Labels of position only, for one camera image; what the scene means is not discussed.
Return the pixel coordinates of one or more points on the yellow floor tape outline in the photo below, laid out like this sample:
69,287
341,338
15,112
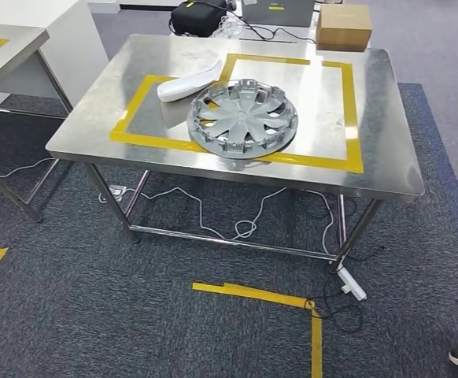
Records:
316,344

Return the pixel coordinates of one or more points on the white power strip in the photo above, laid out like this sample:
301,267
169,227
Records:
118,191
350,284

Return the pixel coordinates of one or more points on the yellow tape rectangle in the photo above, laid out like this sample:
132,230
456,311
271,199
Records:
350,115

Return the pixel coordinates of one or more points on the black carry bag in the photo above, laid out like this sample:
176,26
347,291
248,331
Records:
197,21

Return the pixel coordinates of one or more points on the brown cardboard box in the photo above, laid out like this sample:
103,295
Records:
343,28

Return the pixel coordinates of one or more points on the grey wheel hubcap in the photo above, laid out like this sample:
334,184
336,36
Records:
240,117

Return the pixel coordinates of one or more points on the stainless steel table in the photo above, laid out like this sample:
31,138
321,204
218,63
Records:
12,52

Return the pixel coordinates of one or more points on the stainless steel workbench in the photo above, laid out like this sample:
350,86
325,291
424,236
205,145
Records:
370,130

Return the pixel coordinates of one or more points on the white desk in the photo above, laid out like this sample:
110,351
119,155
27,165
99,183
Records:
304,32

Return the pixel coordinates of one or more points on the grey laptop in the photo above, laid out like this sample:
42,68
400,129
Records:
284,15

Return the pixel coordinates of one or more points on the white cabinet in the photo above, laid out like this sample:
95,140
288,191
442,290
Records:
75,47

